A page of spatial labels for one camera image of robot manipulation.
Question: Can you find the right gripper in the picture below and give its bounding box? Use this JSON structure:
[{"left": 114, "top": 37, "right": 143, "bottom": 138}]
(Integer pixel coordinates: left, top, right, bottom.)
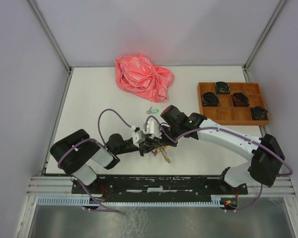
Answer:
[{"left": 154, "top": 124, "right": 182, "bottom": 148}]

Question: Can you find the key organiser ring with keys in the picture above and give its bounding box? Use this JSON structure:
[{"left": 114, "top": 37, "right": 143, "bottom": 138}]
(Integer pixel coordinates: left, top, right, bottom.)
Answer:
[{"left": 150, "top": 145, "right": 172, "bottom": 164}]

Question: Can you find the key with green tag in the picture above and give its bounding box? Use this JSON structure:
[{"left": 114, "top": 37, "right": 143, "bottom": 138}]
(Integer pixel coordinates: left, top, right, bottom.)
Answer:
[{"left": 146, "top": 107, "right": 159, "bottom": 115}]

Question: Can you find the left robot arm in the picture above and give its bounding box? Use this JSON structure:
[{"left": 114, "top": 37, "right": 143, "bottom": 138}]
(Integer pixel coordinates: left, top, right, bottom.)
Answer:
[{"left": 50, "top": 128, "right": 162, "bottom": 193}]

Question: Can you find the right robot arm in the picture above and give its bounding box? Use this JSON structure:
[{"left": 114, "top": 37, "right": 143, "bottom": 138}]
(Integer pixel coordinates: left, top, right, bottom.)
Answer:
[{"left": 160, "top": 105, "right": 285, "bottom": 194}]

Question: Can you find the black coiled item left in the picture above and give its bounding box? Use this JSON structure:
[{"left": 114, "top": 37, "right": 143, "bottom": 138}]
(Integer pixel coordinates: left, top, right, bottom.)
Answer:
[{"left": 201, "top": 92, "right": 219, "bottom": 107}]

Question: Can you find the black coiled item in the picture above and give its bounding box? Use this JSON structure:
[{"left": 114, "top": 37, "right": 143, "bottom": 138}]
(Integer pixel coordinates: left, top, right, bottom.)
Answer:
[
  {"left": 250, "top": 106, "right": 268, "bottom": 120},
  {"left": 201, "top": 92, "right": 219, "bottom": 107},
  {"left": 215, "top": 81, "right": 230, "bottom": 94},
  {"left": 231, "top": 92, "right": 250, "bottom": 107}
]

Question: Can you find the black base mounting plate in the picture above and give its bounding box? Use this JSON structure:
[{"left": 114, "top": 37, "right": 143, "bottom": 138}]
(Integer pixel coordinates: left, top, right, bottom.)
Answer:
[{"left": 86, "top": 175, "right": 248, "bottom": 203}]

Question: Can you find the wooden compartment tray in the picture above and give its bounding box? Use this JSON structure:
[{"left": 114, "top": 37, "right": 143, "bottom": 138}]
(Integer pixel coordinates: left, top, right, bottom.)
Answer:
[{"left": 197, "top": 81, "right": 270, "bottom": 126}]

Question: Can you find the crumpled pink plastic bag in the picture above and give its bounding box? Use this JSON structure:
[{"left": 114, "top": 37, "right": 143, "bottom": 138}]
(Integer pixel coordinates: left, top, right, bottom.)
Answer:
[{"left": 115, "top": 54, "right": 174, "bottom": 103}]

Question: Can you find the black coiled item top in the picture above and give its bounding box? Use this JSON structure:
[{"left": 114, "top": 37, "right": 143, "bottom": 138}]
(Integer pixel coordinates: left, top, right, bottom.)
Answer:
[{"left": 215, "top": 81, "right": 230, "bottom": 94}]

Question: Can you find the black coiled item middle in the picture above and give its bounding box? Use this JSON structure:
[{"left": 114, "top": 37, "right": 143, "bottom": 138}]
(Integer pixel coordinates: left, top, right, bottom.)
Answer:
[{"left": 231, "top": 92, "right": 250, "bottom": 107}]

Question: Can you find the black coiled item right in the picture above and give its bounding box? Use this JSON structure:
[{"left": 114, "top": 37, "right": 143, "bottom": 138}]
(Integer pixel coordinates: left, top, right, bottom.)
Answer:
[{"left": 250, "top": 106, "right": 268, "bottom": 120}]

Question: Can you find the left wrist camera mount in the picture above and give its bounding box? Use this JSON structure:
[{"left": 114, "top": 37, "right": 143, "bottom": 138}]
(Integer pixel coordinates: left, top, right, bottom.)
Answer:
[{"left": 132, "top": 127, "right": 146, "bottom": 147}]

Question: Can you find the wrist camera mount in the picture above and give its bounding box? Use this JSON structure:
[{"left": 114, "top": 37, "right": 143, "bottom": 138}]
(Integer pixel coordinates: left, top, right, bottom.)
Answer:
[
  {"left": 144, "top": 119, "right": 162, "bottom": 139},
  {"left": 132, "top": 127, "right": 146, "bottom": 147}
]

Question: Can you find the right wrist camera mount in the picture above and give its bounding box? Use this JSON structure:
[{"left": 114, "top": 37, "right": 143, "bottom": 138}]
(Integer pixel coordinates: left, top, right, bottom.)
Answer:
[{"left": 144, "top": 119, "right": 162, "bottom": 139}]

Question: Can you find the white slotted cable duct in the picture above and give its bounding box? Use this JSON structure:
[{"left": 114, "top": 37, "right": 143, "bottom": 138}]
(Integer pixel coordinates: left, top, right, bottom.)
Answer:
[{"left": 36, "top": 195, "right": 226, "bottom": 206}]

